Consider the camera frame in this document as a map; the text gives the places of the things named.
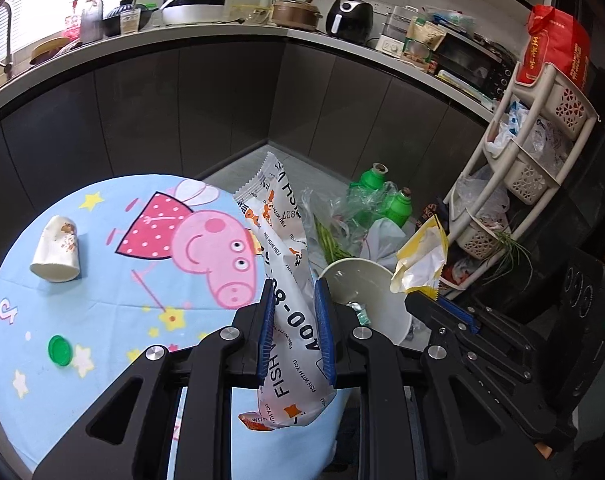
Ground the yellow snack wrapper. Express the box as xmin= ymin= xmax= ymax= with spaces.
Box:
xmin=390 ymin=216 xmax=449 ymax=300

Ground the white fish snack bag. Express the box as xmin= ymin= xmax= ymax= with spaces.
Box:
xmin=234 ymin=153 xmax=335 ymax=431

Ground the green foil wrapper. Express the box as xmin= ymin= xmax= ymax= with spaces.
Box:
xmin=347 ymin=301 xmax=371 ymax=326

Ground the clear plastic trash bag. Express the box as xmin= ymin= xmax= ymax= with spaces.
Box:
xmin=300 ymin=186 xmax=415 ymax=271

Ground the grey kitchen countertop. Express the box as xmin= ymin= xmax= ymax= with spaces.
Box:
xmin=0 ymin=24 xmax=492 ymax=122

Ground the chrome kitchen faucet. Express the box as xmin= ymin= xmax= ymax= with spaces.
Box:
xmin=0 ymin=1 xmax=14 ymax=80

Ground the white paper bucket bin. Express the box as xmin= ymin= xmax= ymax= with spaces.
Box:
xmin=321 ymin=258 xmax=412 ymax=344

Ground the green plastic bottle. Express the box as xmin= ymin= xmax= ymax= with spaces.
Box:
xmin=347 ymin=162 xmax=398 ymax=230
xmin=381 ymin=188 xmax=413 ymax=228

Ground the blue Peppa Pig tablecloth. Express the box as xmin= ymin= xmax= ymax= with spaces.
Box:
xmin=0 ymin=173 xmax=353 ymax=480

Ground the green bottle cap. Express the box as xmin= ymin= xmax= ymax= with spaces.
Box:
xmin=48 ymin=335 xmax=74 ymax=367

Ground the white paper cup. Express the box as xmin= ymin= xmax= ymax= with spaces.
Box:
xmin=30 ymin=216 xmax=80 ymax=283

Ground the white storage rack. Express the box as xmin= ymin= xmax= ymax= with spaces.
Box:
xmin=440 ymin=63 xmax=599 ymax=299

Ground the black toaster oven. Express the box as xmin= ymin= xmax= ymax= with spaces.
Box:
xmin=433 ymin=29 xmax=516 ymax=101

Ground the white steamer appliance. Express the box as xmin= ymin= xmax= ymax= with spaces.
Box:
xmin=375 ymin=6 xmax=421 ymax=58

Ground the black air fryer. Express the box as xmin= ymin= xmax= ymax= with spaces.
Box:
xmin=325 ymin=0 xmax=373 ymax=46

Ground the red gift bag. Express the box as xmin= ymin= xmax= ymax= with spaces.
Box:
xmin=517 ymin=4 xmax=591 ymax=90

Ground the brown cooking pot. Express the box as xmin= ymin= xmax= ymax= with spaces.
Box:
xmin=271 ymin=0 xmax=322 ymax=32

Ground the white rice cooker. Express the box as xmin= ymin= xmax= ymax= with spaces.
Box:
xmin=159 ymin=0 xmax=226 ymax=26

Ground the dark ceramic bowl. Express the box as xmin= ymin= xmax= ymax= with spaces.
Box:
xmin=103 ymin=0 xmax=157 ymax=38

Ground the glass jar red lid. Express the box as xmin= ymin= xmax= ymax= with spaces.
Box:
xmin=79 ymin=0 xmax=103 ymax=44

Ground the wooden cutting board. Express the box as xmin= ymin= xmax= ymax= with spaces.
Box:
xmin=30 ymin=37 xmax=71 ymax=65

